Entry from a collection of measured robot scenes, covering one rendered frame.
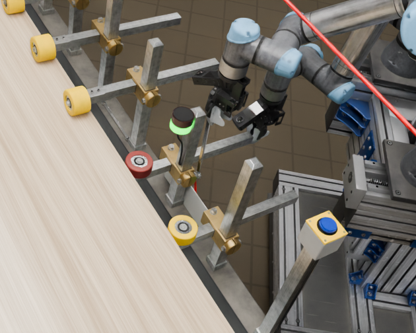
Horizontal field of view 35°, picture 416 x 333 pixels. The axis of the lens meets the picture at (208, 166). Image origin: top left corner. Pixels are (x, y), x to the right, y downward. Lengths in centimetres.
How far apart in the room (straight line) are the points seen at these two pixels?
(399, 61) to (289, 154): 122
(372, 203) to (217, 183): 125
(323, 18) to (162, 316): 83
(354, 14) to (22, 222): 98
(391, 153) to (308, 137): 151
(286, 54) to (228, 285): 70
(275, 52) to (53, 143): 68
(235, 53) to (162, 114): 169
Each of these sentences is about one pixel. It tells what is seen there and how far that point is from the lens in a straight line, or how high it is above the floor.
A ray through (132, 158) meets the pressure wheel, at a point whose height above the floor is 90.
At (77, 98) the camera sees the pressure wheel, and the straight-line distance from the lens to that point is 196.
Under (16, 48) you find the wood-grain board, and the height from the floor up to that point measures 90.
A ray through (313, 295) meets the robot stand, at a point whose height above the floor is 21.
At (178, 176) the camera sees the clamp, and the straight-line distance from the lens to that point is 196.
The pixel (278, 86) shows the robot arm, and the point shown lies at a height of 109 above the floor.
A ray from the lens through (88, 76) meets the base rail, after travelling 244.
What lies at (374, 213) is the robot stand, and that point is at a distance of 202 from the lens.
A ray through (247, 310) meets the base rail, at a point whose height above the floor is 70.
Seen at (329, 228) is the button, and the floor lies 123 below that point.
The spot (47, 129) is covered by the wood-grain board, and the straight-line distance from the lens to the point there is 197.
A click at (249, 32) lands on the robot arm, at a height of 136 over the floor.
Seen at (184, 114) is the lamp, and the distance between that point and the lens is 178.
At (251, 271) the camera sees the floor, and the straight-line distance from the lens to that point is 287.
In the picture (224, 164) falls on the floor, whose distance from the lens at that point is 321.
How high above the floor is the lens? 233
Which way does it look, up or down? 47 degrees down
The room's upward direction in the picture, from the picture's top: 17 degrees clockwise
